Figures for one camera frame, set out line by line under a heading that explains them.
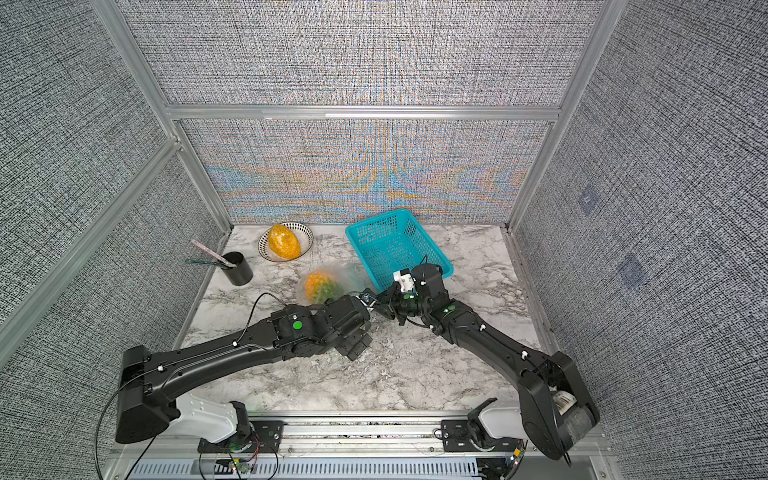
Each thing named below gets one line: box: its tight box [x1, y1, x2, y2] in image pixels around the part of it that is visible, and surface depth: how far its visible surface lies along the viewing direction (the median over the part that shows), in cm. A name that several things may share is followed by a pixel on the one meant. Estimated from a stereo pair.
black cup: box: [222, 251, 253, 286], surface depth 103 cm
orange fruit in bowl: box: [268, 224, 302, 259], surface depth 109 cm
